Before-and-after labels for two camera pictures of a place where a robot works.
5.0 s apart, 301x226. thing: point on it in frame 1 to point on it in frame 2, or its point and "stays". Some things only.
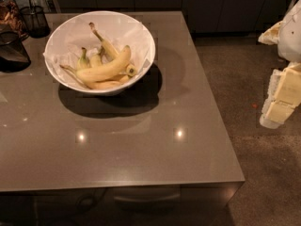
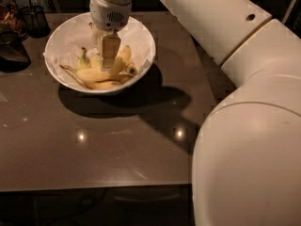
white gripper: (291, 37) to (108, 14)
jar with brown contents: (10, 17) stays
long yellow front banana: (99, 73) stays
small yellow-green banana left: (83, 62) stays
